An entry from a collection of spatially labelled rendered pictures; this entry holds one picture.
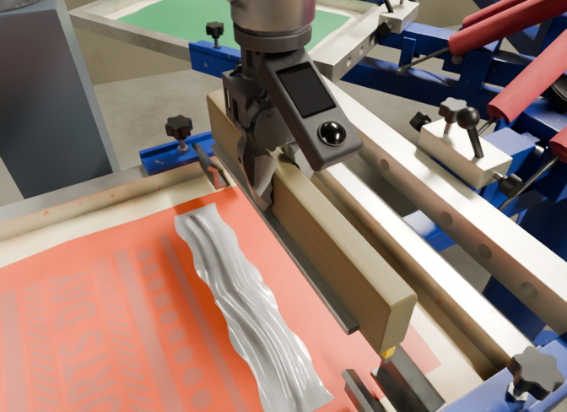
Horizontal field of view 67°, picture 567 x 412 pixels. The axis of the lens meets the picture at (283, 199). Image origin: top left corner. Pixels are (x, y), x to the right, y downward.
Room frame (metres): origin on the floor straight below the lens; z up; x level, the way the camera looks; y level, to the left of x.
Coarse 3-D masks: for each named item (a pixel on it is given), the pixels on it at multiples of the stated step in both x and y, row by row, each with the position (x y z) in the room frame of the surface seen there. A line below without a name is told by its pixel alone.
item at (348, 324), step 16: (224, 160) 0.47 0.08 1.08; (240, 176) 0.43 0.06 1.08; (256, 208) 0.37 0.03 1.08; (272, 224) 0.34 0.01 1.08; (288, 240) 0.32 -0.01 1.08; (304, 256) 0.29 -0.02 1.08; (304, 272) 0.27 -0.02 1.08; (320, 288) 0.25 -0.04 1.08; (336, 304) 0.23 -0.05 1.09; (336, 320) 0.22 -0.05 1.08; (352, 320) 0.21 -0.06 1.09
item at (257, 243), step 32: (224, 192) 0.54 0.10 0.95; (128, 224) 0.46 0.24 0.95; (160, 224) 0.46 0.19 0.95; (256, 224) 0.46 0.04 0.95; (32, 256) 0.40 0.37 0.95; (64, 256) 0.40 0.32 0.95; (96, 256) 0.40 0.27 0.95; (192, 256) 0.40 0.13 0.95; (256, 256) 0.40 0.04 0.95; (288, 256) 0.40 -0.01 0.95; (0, 288) 0.34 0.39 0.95
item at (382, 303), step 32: (224, 128) 0.48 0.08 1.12; (288, 160) 0.38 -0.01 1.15; (288, 192) 0.33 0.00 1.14; (320, 192) 0.33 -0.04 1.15; (288, 224) 0.33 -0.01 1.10; (320, 224) 0.28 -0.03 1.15; (320, 256) 0.27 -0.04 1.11; (352, 256) 0.24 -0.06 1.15; (352, 288) 0.23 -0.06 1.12; (384, 288) 0.20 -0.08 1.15; (384, 320) 0.19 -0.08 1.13
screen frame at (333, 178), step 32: (64, 192) 0.50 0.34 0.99; (96, 192) 0.50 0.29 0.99; (128, 192) 0.52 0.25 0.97; (352, 192) 0.50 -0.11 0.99; (0, 224) 0.43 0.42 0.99; (32, 224) 0.45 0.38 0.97; (384, 224) 0.43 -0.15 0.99; (416, 256) 0.37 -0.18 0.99; (448, 288) 0.32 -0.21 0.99; (480, 320) 0.27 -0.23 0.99; (512, 352) 0.23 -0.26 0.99
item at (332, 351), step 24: (288, 288) 0.34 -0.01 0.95; (216, 312) 0.31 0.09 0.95; (288, 312) 0.31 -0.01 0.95; (312, 312) 0.31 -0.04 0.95; (312, 336) 0.27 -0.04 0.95; (336, 336) 0.27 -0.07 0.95; (360, 336) 0.27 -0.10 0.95; (408, 336) 0.27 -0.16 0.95; (240, 360) 0.24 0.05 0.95; (312, 360) 0.24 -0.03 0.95; (336, 360) 0.24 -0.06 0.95; (360, 360) 0.24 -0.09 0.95; (432, 360) 0.24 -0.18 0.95; (240, 384) 0.21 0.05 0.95; (336, 384) 0.21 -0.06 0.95; (336, 408) 0.19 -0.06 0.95
